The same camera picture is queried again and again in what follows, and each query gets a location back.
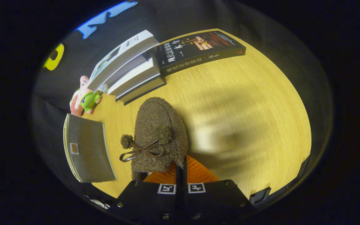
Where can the black book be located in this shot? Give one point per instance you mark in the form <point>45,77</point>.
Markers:
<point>192,50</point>

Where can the grey fabric storage box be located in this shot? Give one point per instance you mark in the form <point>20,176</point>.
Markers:
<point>89,147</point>

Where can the pink starfish plush toy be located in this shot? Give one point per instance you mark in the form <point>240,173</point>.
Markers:
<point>84,93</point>

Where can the thick white book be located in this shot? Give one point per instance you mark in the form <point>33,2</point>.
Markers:
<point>145,90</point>
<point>136,78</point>

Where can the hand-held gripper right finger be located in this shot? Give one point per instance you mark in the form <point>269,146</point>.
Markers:
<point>217,200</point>

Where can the thin white book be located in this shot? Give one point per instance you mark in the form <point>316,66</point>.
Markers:
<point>130,67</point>

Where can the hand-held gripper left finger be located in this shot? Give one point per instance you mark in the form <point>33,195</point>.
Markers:
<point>145,203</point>

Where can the white photo cover book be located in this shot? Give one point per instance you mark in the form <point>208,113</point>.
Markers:
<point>120,56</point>

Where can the brown fuzzy shoe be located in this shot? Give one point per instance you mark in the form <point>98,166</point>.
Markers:
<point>161,122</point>

